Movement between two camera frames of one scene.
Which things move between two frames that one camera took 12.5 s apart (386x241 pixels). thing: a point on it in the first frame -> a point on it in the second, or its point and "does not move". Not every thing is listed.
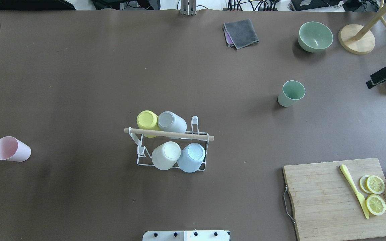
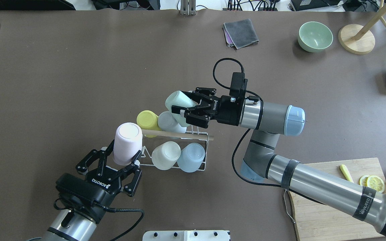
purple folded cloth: (228, 39) does not move
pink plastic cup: (10, 148) -> (128, 142)
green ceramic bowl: (313, 36) does not move
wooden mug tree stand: (356, 39) does not move
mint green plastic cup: (292, 91) -> (179, 98)
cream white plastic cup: (165, 156) does not move
